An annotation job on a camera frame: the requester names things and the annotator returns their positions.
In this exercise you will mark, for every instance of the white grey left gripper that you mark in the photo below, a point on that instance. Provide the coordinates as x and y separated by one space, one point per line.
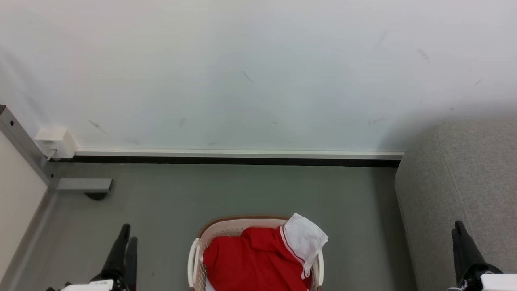
91 285

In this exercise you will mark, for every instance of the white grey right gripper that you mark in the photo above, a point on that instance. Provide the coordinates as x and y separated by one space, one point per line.
490 281

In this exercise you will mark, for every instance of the red garment with white hood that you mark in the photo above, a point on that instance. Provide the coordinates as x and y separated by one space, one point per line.
252 262

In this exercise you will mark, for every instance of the white plastic laundry basket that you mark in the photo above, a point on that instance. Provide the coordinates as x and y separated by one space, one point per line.
226 231

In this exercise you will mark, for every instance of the grey fabric sofa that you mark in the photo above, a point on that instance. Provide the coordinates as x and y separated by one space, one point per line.
460 169

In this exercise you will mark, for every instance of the grey metal foot bar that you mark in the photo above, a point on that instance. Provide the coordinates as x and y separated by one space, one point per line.
84 184

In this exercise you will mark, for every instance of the beige partition panel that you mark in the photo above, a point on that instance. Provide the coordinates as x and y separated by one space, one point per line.
16 194

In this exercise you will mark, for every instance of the black round frame foot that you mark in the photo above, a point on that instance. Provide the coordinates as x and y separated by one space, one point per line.
96 196

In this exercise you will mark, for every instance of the grey metal frame rail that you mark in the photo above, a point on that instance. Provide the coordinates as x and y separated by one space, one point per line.
30 238

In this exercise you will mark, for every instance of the white wall socket box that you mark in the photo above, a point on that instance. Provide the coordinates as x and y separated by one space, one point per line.
56 141

